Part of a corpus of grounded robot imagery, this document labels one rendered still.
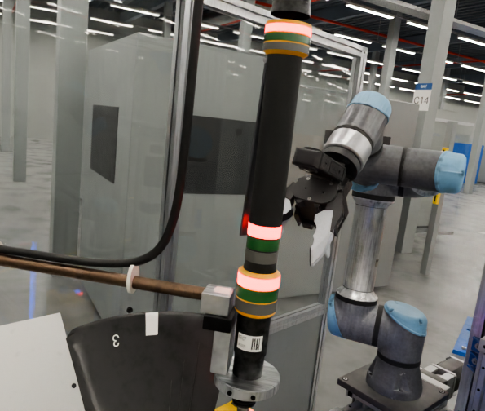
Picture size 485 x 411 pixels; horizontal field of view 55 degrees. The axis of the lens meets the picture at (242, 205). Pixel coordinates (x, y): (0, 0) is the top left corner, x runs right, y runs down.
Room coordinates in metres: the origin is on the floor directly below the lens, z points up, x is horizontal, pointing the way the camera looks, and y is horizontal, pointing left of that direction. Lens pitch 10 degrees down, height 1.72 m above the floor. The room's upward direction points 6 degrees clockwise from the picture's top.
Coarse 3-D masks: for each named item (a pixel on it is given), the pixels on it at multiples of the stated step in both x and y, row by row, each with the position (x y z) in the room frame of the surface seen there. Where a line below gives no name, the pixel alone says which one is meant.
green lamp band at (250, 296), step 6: (240, 288) 0.44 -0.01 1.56; (240, 294) 0.44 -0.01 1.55; (246, 294) 0.44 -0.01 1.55; (252, 294) 0.43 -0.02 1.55; (258, 294) 0.43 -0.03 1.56; (264, 294) 0.43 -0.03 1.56; (270, 294) 0.44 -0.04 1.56; (276, 294) 0.45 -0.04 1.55; (246, 300) 0.44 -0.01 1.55; (252, 300) 0.43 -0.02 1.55; (258, 300) 0.43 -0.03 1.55; (264, 300) 0.43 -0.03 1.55; (270, 300) 0.44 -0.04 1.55
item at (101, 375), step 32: (96, 320) 0.59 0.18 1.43; (128, 320) 0.60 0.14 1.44; (160, 320) 0.60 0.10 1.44; (192, 320) 0.61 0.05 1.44; (96, 352) 0.57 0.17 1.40; (128, 352) 0.57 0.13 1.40; (160, 352) 0.57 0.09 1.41; (192, 352) 0.58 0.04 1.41; (96, 384) 0.55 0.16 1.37; (128, 384) 0.55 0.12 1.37; (160, 384) 0.54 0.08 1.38; (192, 384) 0.55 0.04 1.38
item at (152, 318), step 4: (148, 312) 0.61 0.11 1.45; (152, 312) 0.61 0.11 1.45; (156, 312) 0.61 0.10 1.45; (148, 316) 0.60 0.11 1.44; (152, 316) 0.60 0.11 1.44; (156, 316) 0.60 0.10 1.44; (148, 320) 0.60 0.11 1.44; (152, 320) 0.60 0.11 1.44; (156, 320) 0.60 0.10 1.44; (148, 324) 0.60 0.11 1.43; (152, 324) 0.60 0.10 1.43; (156, 324) 0.60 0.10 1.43; (148, 328) 0.59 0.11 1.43; (152, 328) 0.59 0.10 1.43; (156, 328) 0.59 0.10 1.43; (148, 332) 0.59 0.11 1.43; (152, 332) 0.59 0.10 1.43; (156, 332) 0.59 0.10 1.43
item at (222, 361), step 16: (208, 288) 0.46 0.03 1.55; (208, 304) 0.45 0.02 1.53; (224, 304) 0.44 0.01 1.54; (208, 320) 0.44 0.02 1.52; (224, 320) 0.44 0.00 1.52; (224, 336) 0.44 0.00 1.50; (224, 352) 0.44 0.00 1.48; (224, 368) 0.44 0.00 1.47; (272, 368) 0.47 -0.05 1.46; (224, 384) 0.43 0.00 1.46; (240, 384) 0.43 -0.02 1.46; (256, 384) 0.43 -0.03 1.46; (272, 384) 0.44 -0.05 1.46; (256, 400) 0.42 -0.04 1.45
